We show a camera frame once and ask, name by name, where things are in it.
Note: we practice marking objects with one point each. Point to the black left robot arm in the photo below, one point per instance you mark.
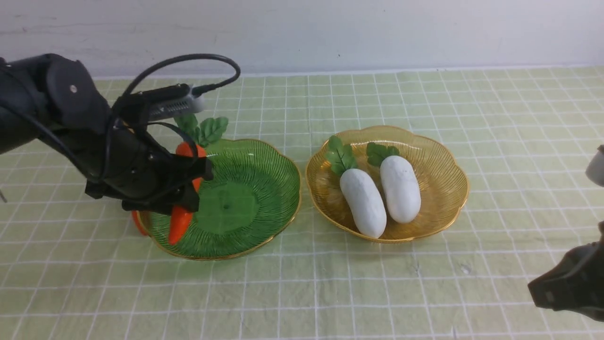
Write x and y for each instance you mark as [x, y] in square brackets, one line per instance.
[54, 100]

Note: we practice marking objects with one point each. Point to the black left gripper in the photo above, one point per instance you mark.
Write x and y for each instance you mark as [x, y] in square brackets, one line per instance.
[132, 167]

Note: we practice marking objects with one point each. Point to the green ribbed plastic plate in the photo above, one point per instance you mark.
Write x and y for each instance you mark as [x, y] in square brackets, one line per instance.
[254, 195]

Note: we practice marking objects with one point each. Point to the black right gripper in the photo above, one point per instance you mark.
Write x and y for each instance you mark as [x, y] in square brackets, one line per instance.
[576, 284]

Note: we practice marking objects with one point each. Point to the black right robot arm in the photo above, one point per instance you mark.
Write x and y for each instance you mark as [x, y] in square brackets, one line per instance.
[601, 231]

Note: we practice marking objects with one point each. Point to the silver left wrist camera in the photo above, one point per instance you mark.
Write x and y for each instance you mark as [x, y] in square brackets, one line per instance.
[154, 105]

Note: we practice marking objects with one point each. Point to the green checked tablecloth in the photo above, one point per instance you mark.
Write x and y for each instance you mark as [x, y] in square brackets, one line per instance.
[73, 268]

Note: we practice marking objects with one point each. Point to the orange toy carrot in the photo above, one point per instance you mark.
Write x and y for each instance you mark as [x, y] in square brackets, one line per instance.
[203, 134]
[137, 222]

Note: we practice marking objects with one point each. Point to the white toy radish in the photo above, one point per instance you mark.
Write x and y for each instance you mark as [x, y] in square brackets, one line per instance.
[399, 182]
[358, 189]

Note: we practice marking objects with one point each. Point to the amber ribbed plastic plate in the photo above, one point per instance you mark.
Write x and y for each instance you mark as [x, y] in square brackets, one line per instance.
[444, 187]

